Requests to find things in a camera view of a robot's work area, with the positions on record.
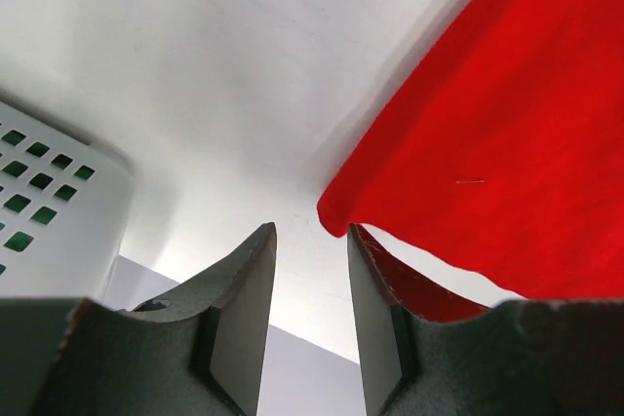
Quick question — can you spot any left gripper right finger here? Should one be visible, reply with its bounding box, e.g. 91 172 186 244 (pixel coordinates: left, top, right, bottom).
348 225 623 415

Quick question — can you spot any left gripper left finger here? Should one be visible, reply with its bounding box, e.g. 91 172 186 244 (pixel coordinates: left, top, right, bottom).
1 223 277 415

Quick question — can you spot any red t shirt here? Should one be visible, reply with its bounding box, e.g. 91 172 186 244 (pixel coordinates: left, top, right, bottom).
317 0 623 299

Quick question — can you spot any white plastic basket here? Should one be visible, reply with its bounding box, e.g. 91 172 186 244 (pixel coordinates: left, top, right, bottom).
1 104 133 298

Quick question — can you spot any green t shirt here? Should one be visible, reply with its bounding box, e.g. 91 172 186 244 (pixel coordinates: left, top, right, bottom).
1 126 98 276

